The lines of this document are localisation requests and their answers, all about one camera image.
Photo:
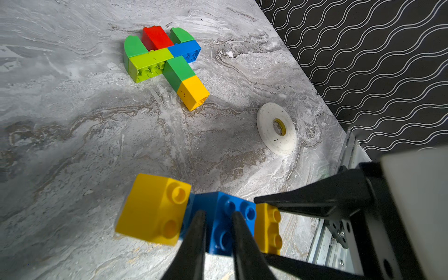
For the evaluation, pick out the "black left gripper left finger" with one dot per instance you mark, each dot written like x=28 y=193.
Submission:
x=189 y=261

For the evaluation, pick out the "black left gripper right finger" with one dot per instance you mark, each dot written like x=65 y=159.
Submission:
x=249 y=263

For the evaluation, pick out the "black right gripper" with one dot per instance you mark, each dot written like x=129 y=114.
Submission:
x=359 y=203

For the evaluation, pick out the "yellow lego brick front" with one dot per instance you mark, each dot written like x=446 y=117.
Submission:
x=267 y=235

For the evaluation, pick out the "yellow small lego brick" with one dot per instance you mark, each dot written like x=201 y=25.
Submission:
x=154 y=210

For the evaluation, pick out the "yellow square lego brick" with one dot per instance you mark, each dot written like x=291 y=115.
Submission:
x=192 y=93

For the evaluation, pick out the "green small lego brick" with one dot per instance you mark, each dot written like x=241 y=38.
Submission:
x=133 y=46
x=176 y=70

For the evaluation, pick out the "lime green long lego brick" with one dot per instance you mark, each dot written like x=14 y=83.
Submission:
x=148 y=65

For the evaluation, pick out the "blue long lego brick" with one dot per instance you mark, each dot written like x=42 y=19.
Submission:
x=189 y=50

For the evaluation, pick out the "green lego brick back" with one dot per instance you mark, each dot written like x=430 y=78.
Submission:
x=179 y=36

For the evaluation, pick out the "white tape roll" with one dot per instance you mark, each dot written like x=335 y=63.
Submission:
x=276 y=129

